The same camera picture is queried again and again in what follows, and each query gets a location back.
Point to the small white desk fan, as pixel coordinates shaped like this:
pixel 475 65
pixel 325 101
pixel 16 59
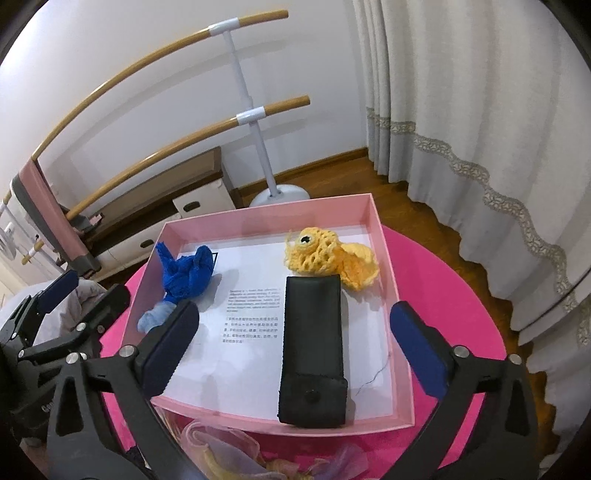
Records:
pixel 7 244

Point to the lower wooden ballet bar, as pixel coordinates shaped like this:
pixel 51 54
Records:
pixel 184 147

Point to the cream lace-trimmed curtain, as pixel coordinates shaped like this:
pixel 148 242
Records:
pixel 483 108

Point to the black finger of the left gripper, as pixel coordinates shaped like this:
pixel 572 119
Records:
pixel 101 309

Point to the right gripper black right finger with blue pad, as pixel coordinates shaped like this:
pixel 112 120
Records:
pixel 502 442

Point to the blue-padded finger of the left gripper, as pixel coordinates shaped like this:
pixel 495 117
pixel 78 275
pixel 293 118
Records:
pixel 26 319

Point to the yellow crochet fish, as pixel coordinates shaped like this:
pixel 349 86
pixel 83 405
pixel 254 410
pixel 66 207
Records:
pixel 319 252

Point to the blue knitted yarn toy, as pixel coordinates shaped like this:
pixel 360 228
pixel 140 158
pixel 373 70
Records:
pixel 187 276

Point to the pink round tablecloth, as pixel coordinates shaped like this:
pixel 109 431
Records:
pixel 443 300

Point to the black leather pouch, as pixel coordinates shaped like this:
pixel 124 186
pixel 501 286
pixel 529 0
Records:
pixel 313 386

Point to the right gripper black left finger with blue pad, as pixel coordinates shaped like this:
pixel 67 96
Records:
pixel 82 442

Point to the pink shallow cardboard box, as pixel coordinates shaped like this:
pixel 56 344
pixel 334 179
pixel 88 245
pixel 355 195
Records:
pixel 356 220

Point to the white printed paper sheet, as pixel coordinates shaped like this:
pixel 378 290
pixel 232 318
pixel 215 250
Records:
pixel 233 364

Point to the pink grey yoga mat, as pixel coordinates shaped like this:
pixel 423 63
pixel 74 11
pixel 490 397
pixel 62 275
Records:
pixel 35 196

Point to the light blue small scrunchie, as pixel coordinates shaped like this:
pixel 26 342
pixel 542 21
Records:
pixel 155 317

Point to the white barre stand post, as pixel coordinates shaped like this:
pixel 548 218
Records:
pixel 274 193

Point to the low brown white cabinet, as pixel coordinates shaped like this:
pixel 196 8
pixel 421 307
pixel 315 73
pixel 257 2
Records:
pixel 131 223

